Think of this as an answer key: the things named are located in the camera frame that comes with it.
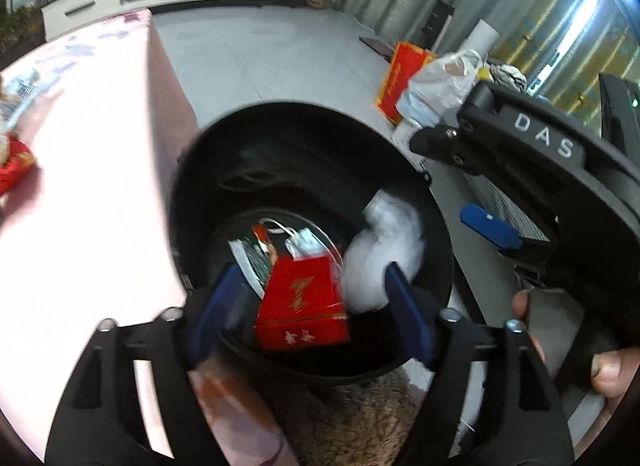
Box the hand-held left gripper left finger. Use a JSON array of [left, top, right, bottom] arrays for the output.
[[47, 264, 247, 466]]

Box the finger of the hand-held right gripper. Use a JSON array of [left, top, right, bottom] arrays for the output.
[[409, 118, 483, 174], [460, 203, 556, 257]]

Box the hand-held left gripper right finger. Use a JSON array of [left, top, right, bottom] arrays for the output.
[[384, 262, 576, 466]]

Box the green printed wrapper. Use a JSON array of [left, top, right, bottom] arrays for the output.
[[229, 238, 273, 299]]

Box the white tissue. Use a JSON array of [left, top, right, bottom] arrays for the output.
[[342, 190, 427, 314]]

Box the red cardboard box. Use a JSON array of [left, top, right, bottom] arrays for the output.
[[254, 255, 352, 351]]

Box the small white paper bag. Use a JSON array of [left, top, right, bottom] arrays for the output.
[[257, 217, 346, 267]]

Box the black round trash bin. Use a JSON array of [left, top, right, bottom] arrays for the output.
[[165, 102, 455, 387]]

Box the person's right hand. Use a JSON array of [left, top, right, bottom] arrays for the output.
[[511, 290, 640, 399]]

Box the white cardboard carton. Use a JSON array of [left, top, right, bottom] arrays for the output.
[[392, 118, 432, 181]]

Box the white plastic bag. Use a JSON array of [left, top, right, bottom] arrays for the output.
[[397, 50, 485, 127]]

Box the red paper bag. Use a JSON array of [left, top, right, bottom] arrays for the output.
[[376, 42, 438, 125]]

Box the patterned sheer curtain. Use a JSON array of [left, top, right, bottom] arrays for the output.
[[490, 0, 632, 111]]

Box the brown floor mat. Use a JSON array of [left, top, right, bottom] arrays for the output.
[[359, 36, 396, 57]]

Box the brown fuzzy cloth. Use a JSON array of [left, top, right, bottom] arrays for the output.
[[215, 368, 436, 466]]

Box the pink floral tablecloth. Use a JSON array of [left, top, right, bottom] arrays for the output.
[[0, 10, 201, 464]]

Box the red snack packet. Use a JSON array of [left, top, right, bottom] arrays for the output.
[[0, 138, 37, 197]]

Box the cluster of green plants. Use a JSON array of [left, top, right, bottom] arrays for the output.
[[0, 4, 46, 54]]

